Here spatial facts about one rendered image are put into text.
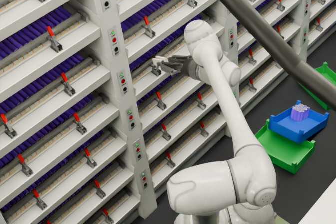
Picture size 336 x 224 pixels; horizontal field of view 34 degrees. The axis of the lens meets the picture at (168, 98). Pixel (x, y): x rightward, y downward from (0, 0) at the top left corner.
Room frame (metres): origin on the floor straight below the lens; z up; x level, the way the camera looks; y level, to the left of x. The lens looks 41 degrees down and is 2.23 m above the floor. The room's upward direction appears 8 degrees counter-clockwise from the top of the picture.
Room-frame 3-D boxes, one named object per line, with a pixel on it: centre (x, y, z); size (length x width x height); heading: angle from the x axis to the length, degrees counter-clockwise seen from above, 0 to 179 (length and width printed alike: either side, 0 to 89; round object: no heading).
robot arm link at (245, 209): (1.31, -0.26, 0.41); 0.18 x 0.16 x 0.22; 93
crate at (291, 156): (1.99, -0.56, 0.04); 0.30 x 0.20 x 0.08; 42
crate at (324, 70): (2.42, -0.95, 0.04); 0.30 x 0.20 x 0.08; 18
